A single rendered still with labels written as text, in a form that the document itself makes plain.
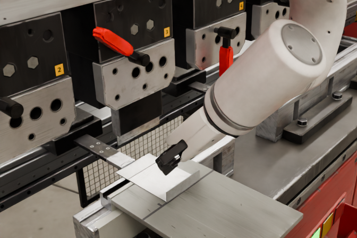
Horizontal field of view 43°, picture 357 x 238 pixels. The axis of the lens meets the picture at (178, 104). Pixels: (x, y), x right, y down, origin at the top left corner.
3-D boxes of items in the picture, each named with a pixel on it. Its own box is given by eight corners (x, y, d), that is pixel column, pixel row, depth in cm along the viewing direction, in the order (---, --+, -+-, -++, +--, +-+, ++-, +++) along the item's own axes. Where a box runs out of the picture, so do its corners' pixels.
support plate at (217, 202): (236, 286, 62) (237, 280, 61) (110, 203, 78) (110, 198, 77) (303, 218, 73) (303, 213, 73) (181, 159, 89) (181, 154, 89)
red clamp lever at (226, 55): (229, 83, 82) (230, 30, 77) (211, 77, 84) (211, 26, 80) (235, 80, 83) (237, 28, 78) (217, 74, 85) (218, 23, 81)
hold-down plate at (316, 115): (300, 145, 114) (302, 135, 113) (281, 138, 118) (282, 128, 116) (351, 104, 134) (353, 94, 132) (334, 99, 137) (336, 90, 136)
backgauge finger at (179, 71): (223, 116, 106) (224, 96, 104) (145, 86, 122) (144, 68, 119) (253, 98, 114) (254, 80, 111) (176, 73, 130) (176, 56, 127)
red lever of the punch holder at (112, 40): (107, 26, 57) (152, 57, 65) (87, 20, 60) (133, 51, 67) (101, 40, 57) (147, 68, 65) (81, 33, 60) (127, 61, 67)
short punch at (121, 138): (121, 147, 77) (117, 96, 72) (113, 143, 78) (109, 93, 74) (163, 125, 83) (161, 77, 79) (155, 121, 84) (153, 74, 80)
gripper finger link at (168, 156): (204, 125, 68) (196, 135, 73) (162, 153, 65) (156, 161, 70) (209, 131, 67) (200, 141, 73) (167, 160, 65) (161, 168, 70)
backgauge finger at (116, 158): (104, 187, 83) (101, 163, 80) (27, 138, 99) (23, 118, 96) (151, 159, 91) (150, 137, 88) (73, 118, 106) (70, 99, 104)
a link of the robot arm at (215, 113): (240, 67, 67) (229, 77, 69) (202, 86, 61) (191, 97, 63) (275, 112, 65) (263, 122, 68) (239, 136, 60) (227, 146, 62)
